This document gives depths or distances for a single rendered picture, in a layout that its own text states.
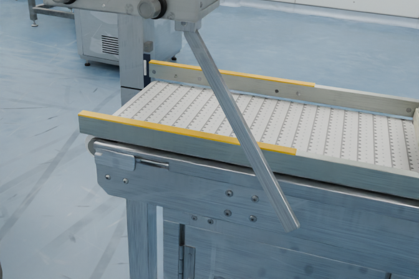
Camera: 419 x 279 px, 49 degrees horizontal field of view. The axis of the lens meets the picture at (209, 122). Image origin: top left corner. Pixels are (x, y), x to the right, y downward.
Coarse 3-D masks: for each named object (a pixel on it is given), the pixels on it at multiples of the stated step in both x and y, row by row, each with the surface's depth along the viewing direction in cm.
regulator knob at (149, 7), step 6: (144, 0) 54; (150, 0) 54; (156, 0) 55; (162, 0) 56; (138, 6) 54; (144, 6) 54; (150, 6) 54; (156, 6) 55; (162, 6) 56; (138, 12) 55; (144, 12) 55; (150, 12) 54; (156, 12) 55; (162, 12) 56; (144, 18) 55; (150, 18) 55; (156, 18) 57
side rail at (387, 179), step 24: (96, 120) 71; (144, 144) 70; (168, 144) 68; (192, 144) 67; (216, 144) 66; (288, 168) 64; (312, 168) 63; (336, 168) 62; (360, 168) 61; (384, 168) 61; (408, 192) 60
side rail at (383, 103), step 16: (176, 80) 94; (192, 80) 93; (224, 80) 91; (240, 80) 90; (256, 80) 89; (288, 96) 89; (304, 96) 88; (320, 96) 87; (336, 96) 86; (352, 96) 85; (368, 96) 84; (384, 96) 84; (384, 112) 84; (400, 112) 83
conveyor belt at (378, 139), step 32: (160, 96) 88; (192, 96) 89; (256, 96) 90; (192, 128) 77; (224, 128) 77; (256, 128) 78; (288, 128) 78; (320, 128) 79; (352, 128) 79; (384, 128) 80; (384, 160) 70; (416, 160) 70; (384, 192) 63
